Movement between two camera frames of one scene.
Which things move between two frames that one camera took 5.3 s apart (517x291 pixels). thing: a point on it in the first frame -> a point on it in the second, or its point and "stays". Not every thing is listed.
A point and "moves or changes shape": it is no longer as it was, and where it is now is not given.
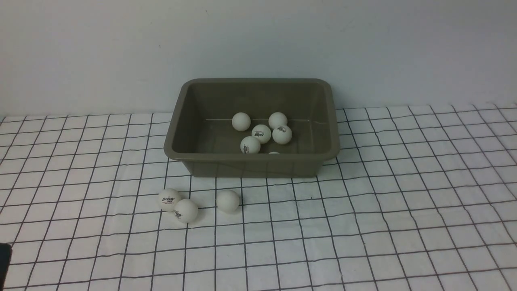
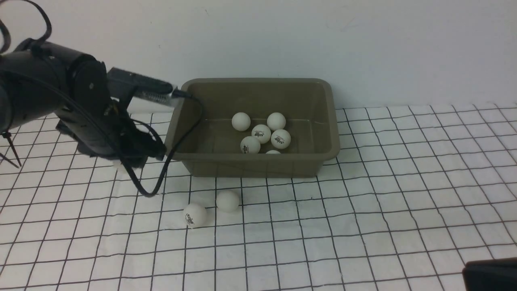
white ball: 241,121 stays
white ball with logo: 262,131 stays
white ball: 250,144 stays
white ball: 277,119 stays
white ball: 282,135 moves or changes shape
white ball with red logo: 167,199 -> 117,164
